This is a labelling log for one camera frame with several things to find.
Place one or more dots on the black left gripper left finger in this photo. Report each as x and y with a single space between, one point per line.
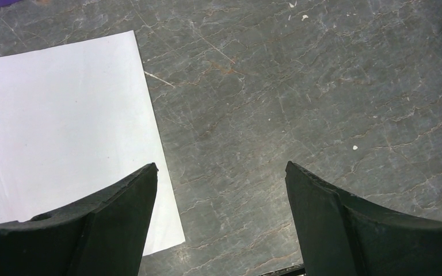
101 234

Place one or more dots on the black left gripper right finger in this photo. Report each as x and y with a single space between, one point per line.
340 233

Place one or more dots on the white paper sheets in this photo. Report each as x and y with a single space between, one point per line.
75 119

